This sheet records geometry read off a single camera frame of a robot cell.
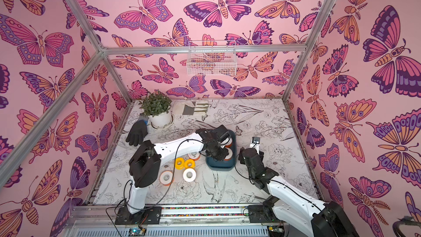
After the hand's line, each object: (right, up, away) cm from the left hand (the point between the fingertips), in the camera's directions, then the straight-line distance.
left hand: (226, 157), depth 85 cm
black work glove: (-53, +12, +16) cm, 56 cm away
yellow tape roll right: (-20, -4, +4) cm, 21 cm away
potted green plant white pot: (-38, +27, +5) cm, 47 cm away
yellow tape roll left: (-25, -4, +3) cm, 25 cm away
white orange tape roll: (-17, 0, +5) cm, 17 cm away
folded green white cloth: (-21, +27, +29) cm, 44 cm away
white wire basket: (-8, +55, +21) cm, 60 cm away
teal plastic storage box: (-6, -4, +1) cm, 8 cm away
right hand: (+10, +4, +1) cm, 11 cm away
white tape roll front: (-19, -9, -1) cm, 21 cm away
